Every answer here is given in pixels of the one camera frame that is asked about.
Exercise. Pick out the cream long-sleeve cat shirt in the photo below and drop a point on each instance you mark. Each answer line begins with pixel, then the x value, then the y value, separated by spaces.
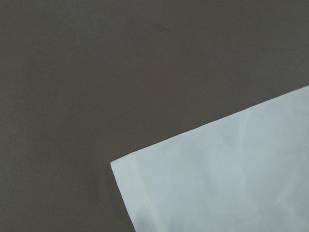
pixel 247 172

